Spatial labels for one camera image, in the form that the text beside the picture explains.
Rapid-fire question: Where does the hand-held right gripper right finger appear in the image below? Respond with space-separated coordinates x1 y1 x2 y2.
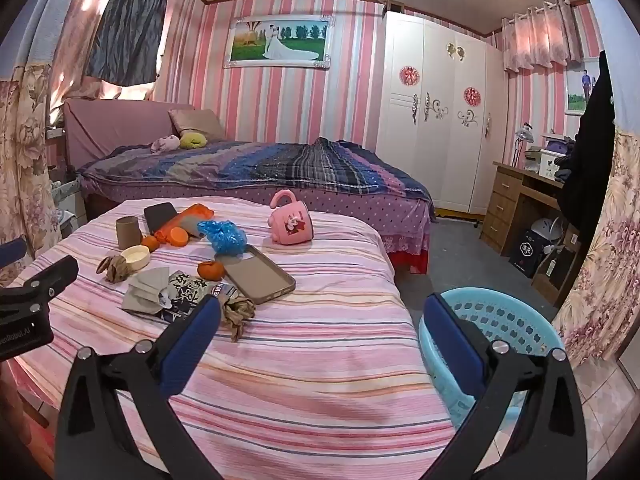
423 291 589 480

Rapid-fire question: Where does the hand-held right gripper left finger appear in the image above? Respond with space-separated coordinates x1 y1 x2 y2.
54 295 224 480

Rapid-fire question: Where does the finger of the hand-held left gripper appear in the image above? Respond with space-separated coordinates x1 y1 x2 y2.
0 236 27 273
0 255 80 311

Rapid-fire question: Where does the black white patterned snack packet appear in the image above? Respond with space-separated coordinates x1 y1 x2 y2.
152 270 240 322

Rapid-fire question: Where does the brown paper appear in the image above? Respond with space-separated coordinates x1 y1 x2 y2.
220 296 258 344
96 254 133 284

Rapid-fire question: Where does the beige cloth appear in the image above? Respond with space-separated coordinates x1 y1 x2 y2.
121 266 173 317

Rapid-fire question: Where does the blue plastic basket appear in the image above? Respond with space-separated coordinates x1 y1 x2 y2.
417 287 567 432

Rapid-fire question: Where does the small white bowl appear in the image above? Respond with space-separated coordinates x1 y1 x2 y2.
121 245 151 272

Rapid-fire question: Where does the brown paper cup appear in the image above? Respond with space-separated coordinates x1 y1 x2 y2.
116 216 144 251

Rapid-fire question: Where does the blue plastic bag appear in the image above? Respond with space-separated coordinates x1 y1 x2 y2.
197 220 248 257

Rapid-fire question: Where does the orange plastic wrapper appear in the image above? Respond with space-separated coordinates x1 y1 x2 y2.
152 203 216 242

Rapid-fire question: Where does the person's left forearm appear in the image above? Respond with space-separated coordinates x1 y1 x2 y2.
0 360 26 463

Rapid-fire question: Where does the floral curtain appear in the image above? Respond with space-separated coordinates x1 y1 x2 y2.
0 62 64 287
552 125 640 372

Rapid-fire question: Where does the grey floor mat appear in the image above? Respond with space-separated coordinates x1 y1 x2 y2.
390 209 562 322

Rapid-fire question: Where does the red bed skirt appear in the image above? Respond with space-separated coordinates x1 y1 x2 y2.
387 249 431 276

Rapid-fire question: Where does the brown phone case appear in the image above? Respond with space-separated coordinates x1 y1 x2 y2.
222 245 297 306

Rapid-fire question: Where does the black box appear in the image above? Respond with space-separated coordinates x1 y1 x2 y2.
509 229 544 279

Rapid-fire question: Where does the white appliance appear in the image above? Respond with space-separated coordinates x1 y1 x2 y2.
530 217 566 256

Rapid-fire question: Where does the purple dotted bedsheet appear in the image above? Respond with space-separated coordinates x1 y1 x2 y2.
82 180 437 277

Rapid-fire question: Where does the wooden desk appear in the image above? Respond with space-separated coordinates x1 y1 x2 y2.
480 160 584 309

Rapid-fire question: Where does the pink mug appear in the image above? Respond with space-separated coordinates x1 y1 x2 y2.
269 189 315 246

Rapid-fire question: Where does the purple headboard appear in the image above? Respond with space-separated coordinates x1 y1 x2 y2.
62 99 197 172

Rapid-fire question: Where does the white wardrobe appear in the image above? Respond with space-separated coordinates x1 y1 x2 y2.
376 11 509 219

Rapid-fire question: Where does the white box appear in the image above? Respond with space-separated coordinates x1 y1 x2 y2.
524 147 571 180

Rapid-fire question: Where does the beige pillow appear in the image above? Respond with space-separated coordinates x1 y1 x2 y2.
168 108 226 141

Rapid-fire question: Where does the desk lamp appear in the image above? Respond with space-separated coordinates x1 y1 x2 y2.
510 122 534 169

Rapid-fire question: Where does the pink window curtain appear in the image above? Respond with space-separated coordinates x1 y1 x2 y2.
47 0 172 104

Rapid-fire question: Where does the black hanging coat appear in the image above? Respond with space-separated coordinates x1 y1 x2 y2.
557 50 619 262

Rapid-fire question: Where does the dark window curtain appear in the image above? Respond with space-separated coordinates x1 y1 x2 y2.
82 0 174 86

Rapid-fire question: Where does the pink curtain valance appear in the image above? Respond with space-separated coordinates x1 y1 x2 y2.
501 0 585 74

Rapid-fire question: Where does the small framed wall picture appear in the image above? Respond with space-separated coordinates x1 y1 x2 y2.
565 57 601 116

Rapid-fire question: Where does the large framed wall picture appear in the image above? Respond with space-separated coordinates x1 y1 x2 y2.
223 15 336 70

